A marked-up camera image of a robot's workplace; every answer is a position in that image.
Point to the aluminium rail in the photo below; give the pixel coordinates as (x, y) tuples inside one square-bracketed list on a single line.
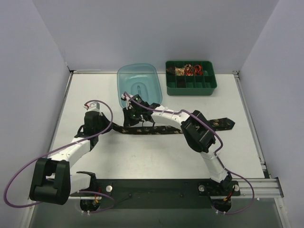
[(261, 188)]

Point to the red black patterned rolled tie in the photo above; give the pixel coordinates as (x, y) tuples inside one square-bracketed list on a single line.
[(188, 70)]

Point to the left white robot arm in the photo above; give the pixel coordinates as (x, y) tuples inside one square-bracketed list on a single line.
[(53, 182)]

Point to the black gold patterned tie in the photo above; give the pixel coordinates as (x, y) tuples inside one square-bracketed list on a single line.
[(222, 124)]

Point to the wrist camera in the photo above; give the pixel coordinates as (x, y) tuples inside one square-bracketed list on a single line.
[(94, 106), (128, 101)]

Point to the dark rolled tie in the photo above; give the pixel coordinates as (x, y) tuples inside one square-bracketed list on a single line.
[(170, 70)]

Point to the orange black rolled tie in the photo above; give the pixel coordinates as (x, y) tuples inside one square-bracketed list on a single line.
[(198, 70)]

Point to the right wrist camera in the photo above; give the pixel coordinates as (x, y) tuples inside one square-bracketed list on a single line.
[(128, 101)]

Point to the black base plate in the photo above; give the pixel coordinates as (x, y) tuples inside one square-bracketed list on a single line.
[(160, 194)]

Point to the beige patterned rolled tie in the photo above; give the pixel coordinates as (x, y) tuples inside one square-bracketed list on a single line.
[(179, 71)]

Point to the teal plastic tub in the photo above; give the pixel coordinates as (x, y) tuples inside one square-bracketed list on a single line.
[(139, 79)]

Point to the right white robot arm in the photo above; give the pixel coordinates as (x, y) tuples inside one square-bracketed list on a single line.
[(197, 132)]

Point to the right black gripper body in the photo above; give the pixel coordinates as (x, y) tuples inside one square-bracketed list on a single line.
[(130, 118)]

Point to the green compartment organizer box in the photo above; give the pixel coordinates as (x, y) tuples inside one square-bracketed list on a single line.
[(191, 85)]

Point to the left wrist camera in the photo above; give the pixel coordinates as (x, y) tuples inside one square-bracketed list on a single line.
[(94, 106)]

